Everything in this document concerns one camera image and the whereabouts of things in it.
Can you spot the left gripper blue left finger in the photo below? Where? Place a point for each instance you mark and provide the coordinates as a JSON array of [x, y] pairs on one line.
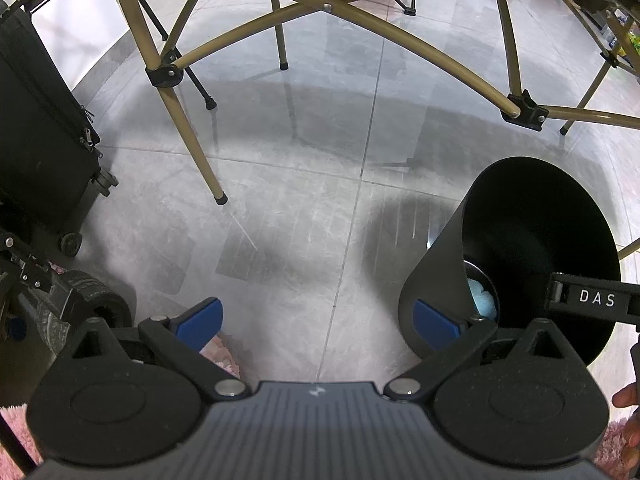
[[199, 324]]

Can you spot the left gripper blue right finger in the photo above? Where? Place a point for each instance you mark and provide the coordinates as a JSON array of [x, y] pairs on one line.
[[434, 331]]

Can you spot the black suitcase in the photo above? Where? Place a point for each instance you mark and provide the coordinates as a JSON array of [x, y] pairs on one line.
[[49, 148]]

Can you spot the folding camping table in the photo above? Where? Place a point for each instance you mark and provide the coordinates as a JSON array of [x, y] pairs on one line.
[[359, 149]]

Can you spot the black camera tripod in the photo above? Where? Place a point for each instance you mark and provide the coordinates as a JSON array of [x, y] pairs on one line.
[[170, 52]]

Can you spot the light blue plush toy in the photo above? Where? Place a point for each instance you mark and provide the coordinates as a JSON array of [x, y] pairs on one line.
[[484, 302]]

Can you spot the pink fuzzy sleeve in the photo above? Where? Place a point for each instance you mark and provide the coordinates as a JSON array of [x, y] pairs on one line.
[[215, 351]]

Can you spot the right hand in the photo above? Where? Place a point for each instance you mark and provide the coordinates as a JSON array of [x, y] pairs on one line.
[[626, 398]]

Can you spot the black trash bin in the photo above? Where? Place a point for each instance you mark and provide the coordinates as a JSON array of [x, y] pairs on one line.
[[522, 220]]

